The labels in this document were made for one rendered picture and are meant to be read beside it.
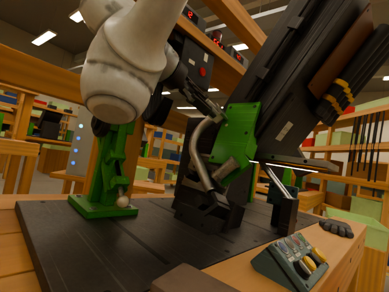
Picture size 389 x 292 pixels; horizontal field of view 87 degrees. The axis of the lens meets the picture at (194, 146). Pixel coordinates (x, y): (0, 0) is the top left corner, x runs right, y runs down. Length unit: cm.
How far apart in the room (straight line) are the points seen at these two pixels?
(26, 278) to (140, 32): 36
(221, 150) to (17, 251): 49
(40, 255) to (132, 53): 31
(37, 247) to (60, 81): 51
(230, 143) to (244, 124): 7
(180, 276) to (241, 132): 43
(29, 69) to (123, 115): 49
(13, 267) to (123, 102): 28
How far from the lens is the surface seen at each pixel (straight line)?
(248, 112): 65
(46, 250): 41
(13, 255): 45
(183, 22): 82
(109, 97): 31
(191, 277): 30
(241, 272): 42
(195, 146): 67
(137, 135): 78
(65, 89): 79
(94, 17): 47
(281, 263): 41
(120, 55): 32
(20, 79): 78
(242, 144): 60
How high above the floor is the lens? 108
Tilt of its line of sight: 3 degrees up
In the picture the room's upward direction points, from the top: 10 degrees clockwise
